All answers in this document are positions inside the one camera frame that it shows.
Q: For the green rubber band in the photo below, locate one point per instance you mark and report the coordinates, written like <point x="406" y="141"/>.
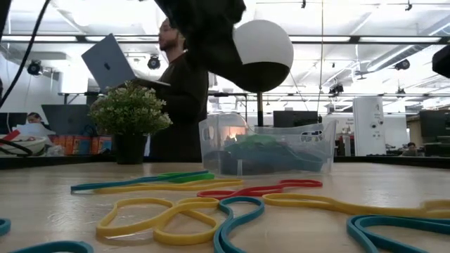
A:
<point x="202" y="177"/>
<point x="260" y="139"/>

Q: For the silver laptop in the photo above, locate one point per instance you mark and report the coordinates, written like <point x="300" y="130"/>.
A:
<point x="105" y="63"/>

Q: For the long yellow rubber band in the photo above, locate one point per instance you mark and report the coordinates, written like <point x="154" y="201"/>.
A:
<point x="239" y="183"/>
<point x="316" y="202"/>

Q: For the person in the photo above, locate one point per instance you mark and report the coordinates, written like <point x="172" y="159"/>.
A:
<point x="183" y="112"/>
<point x="35" y="118"/>
<point x="412" y="149"/>

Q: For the clear plastic bin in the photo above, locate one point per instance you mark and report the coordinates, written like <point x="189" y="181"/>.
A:
<point x="316" y="140"/>

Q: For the orange cardboard box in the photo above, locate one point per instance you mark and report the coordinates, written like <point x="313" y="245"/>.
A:
<point x="102" y="145"/>
<point x="77" y="145"/>

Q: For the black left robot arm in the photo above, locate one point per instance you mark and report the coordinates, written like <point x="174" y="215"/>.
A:
<point x="3" y="10"/>

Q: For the white pillar with sockets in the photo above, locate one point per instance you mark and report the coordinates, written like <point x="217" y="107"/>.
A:
<point x="369" y="126"/>

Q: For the dark computer monitor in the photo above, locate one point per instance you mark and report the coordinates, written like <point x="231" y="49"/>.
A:
<point x="14" y="123"/>

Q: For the clear plastic bag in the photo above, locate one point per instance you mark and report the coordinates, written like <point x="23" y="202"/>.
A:
<point x="33" y="130"/>

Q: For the black ceiling spotlight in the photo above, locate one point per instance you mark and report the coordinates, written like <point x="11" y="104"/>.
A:
<point x="337" y="89"/>
<point x="403" y="64"/>
<point x="35" y="67"/>
<point x="154" y="62"/>

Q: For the white globe table lamp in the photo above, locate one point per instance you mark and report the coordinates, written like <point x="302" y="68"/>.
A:
<point x="267" y="45"/>

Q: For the potted green plant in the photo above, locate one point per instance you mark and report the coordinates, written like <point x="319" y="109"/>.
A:
<point x="130" y="116"/>

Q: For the black equipment rack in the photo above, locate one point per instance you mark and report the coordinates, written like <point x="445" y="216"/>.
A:
<point x="436" y="130"/>

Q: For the white bowl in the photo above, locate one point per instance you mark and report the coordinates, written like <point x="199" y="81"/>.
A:
<point x="31" y="144"/>

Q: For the black wide monitor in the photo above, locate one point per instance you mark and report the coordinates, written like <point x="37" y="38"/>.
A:
<point x="295" y="118"/>

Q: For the dark open laptop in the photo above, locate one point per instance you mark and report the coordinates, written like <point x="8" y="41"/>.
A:
<point x="67" y="119"/>

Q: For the twisted yellow rubber band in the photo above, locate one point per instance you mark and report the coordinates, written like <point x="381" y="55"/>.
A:
<point x="183" y="240"/>

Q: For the red rubber band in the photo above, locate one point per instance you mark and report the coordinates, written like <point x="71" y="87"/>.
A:
<point x="253" y="190"/>

